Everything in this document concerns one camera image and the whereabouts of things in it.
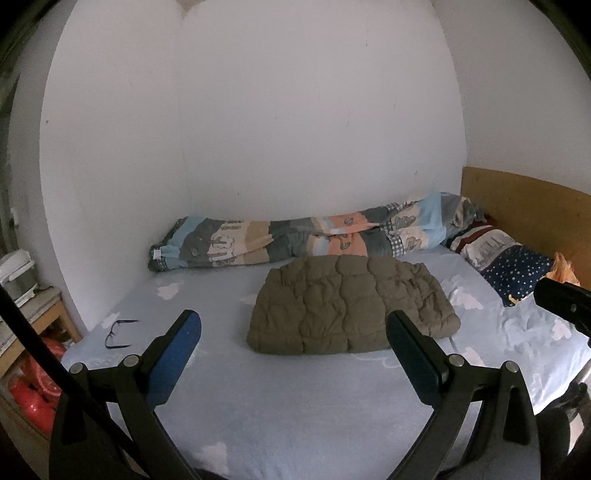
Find thick black cable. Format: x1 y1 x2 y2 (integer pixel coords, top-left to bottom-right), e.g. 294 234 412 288
0 281 153 480

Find wooden headboard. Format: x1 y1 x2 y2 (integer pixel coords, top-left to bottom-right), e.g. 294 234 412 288
461 166 591 291

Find patchwork cartoon quilt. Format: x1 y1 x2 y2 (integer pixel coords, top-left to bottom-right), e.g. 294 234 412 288
148 191 485 274

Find wooden bedside table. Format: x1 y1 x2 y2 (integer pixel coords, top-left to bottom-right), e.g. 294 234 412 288
0 286 84 444

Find red plastic bag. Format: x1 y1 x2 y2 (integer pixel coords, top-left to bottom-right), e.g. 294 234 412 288
9 337 68 435

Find white appliance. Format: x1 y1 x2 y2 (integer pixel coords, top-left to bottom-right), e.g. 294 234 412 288
0 249 38 305

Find olive puffer jacket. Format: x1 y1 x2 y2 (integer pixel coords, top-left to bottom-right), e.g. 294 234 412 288
246 254 462 356

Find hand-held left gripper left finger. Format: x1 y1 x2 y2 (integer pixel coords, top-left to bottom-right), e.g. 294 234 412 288
48 309 202 480

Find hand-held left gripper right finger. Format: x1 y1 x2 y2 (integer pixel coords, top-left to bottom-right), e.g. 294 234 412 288
385 310 541 480

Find black frame eyeglasses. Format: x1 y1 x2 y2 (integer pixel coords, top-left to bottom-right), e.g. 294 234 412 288
104 318 140 350

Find orange floral scarf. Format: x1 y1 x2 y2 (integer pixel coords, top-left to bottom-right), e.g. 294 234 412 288
549 251 583 287

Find navy star print pillow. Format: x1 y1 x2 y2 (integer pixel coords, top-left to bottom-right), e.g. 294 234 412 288
480 244 555 308

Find light blue cloud bed sheet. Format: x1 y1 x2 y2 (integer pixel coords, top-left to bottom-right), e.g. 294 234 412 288
60 247 591 480

